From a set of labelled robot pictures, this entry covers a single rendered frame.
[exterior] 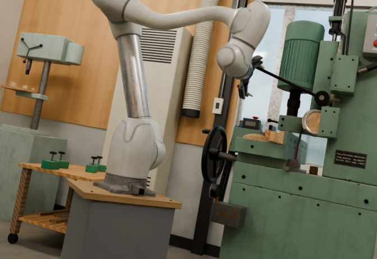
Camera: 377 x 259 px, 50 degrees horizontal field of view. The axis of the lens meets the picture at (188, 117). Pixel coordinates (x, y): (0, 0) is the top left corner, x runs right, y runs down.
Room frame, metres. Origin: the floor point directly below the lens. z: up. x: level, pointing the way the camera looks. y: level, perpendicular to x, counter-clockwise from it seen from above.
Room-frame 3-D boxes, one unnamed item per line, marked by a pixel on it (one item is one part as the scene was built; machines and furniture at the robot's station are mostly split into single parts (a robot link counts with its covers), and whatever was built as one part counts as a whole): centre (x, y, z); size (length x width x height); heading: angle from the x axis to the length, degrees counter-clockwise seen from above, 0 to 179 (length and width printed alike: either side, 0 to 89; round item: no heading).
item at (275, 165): (1.88, -0.42, 0.82); 0.40 x 0.21 x 0.04; 155
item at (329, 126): (1.64, -0.57, 1.02); 0.09 x 0.07 x 0.12; 155
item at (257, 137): (1.71, -0.30, 0.91); 0.12 x 0.09 x 0.03; 65
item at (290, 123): (1.85, -0.49, 1.00); 0.14 x 0.07 x 0.09; 65
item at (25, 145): (3.54, 1.30, 0.79); 0.62 x 0.48 x 1.58; 73
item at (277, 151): (1.94, -0.39, 0.87); 0.61 x 0.30 x 0.06; 155
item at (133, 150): (1.53, 0.19, 0.78); 0.18 x 0.16 x 0.22; 170
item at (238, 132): (1.98, -0.31, 0.91); 0.15 x 0.14 x 0.09; 155
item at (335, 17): (1.80, -0.60, 1.53); 0.08 x 0.08 x 0.17; 65
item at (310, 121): (1.69, -0.53, 1.02); 0.12 x 0.03 x 0.12; 65
